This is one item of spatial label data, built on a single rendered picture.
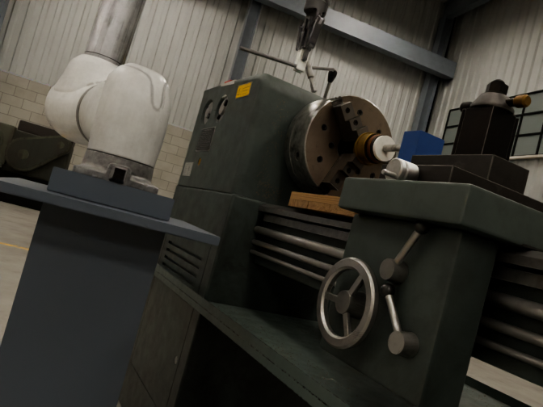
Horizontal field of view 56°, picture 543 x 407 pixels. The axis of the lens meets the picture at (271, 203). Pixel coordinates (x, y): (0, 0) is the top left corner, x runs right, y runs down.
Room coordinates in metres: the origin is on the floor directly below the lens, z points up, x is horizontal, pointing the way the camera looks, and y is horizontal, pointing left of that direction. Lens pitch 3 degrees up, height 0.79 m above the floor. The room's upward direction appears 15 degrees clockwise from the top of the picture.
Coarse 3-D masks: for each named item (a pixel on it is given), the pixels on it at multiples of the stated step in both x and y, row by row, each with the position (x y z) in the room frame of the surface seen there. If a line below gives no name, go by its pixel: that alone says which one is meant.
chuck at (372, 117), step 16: (352, 96) 1.47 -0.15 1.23; (304, 112) 1.50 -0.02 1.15; (320, 112) 1.43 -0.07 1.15; (368, 112) 1.50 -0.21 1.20; (304, 128) 1.44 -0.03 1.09; (320, 128) 1.44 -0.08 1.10; (336, 128) 1.46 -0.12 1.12; (368, 128) 1.51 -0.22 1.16; (384, 128) 1.53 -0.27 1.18; (304, 144) 1.43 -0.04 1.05; (320, 144) 1.44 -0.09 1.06; (336, 144) 1.47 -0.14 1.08; (352, 144) 1.55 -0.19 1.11; (304, 160) 1.44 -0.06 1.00; (320, 160) 1.45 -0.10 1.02; (336, 160) 1.47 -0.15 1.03; (304, 176) 1.48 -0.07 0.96; (320, 176) 1.46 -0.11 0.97; (352, 176) 1.50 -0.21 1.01; (368, 176) 1.53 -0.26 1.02; (320, 192) 1.50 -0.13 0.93; (336, 192) 1.49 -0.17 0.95
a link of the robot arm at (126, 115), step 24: (120, 72) 1.12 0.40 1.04; (144, 72) 1.12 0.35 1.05; (96, 96) 1.14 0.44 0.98; (120, 96) 1.10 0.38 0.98; (144, 96) 1.11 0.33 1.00; (168, 96) 1.17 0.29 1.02; (96, 120) 1.12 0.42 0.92; (120, 120) 1.09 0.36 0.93; (144, 120) 1.11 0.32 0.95; (168, 120) 1.19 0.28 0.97; (96, 144) 1.11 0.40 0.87; (120, 144) 1.10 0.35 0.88; (144, 144) 1.12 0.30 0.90
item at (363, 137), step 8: (360, 136) 1.40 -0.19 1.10; (368, 136) 1.37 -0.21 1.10; (376, 136) 1.35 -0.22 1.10; (360, 144) 1.38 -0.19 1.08; (368, 144) 1.36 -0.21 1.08; (360, 152) 1.38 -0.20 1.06; (368, 152) 1.36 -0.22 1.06; (360, 160) 1.41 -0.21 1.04; (368, 160) 1.38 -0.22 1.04; (376, 160) 1.36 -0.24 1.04
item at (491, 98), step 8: (480, 96) 0.96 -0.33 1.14; (488, 96) 0.94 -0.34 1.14; (496, 96) 0.94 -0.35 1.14; (504, 96) 0.94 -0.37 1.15; (472, 104) 0.96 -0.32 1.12; (480, 104) 0.94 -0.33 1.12; (488, 104) 0.93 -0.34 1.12; (496, 104) 0.93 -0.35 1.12; (504, 104) 0.93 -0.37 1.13; (512, 112) 0.94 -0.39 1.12
